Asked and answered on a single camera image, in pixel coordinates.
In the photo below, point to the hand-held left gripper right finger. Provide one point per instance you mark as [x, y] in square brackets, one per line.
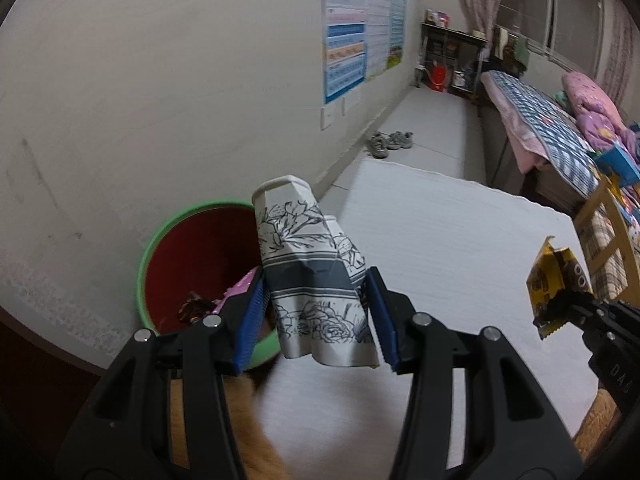
[382, 320]

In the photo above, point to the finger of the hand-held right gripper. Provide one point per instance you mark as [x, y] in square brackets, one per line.
[575, 307]

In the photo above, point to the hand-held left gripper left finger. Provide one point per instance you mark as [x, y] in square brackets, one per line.
[250, 317]

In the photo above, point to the yellow foil wrapper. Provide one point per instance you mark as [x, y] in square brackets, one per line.
[547, 280]

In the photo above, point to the green bin with red inside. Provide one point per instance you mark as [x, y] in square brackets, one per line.
[200, 245]

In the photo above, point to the pink packet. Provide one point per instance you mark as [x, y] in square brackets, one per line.
[237, 287]

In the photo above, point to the brown shiny wrapper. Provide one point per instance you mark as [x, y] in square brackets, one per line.
[195, 310]

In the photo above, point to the brown plaid sheet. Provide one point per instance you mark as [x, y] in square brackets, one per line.
[617, 270]

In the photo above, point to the wooden chair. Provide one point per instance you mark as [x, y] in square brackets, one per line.
[600, 230]

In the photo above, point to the blue cartoon blanket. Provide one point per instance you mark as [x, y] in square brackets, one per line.
[631, 215]

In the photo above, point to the tan fuzzy blanket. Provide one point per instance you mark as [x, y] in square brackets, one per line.
[260, 440]

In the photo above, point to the blue box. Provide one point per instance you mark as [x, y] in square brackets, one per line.
[617, 162]

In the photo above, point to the grey shoe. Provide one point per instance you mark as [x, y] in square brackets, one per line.
[401, 140]
[378, 146]

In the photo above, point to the bed with blue plaid sheet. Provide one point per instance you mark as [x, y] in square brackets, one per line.
[540, 120]

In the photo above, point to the pink quilt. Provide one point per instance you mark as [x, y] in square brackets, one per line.
[590, 100]

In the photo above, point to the red bucket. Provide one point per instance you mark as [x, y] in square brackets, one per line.
[436, 79]

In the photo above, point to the green cloth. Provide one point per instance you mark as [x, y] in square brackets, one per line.
[521, 50]

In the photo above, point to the dark hanging clothes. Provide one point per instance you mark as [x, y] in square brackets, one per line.
[502, 50]

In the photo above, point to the dark metal desk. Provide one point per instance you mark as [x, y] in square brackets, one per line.
[452, 35]

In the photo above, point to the window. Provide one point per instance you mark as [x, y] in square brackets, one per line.
[560, 10]

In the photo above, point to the red white box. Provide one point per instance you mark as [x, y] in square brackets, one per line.
[440, 18]

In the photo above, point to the white wall socket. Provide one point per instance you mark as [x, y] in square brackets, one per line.
[328, 118]

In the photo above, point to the blue wall poster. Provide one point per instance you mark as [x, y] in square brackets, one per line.
[345, 35]

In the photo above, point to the pale chart wall poster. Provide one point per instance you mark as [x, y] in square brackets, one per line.
[378, 25]

